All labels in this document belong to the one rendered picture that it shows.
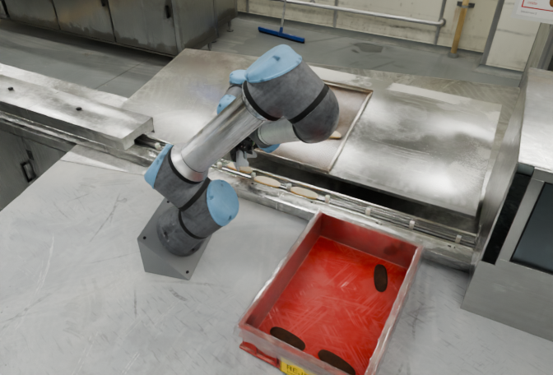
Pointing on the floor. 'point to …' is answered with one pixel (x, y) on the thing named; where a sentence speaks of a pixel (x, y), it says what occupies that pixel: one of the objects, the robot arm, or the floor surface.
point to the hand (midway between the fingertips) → (239, 164)
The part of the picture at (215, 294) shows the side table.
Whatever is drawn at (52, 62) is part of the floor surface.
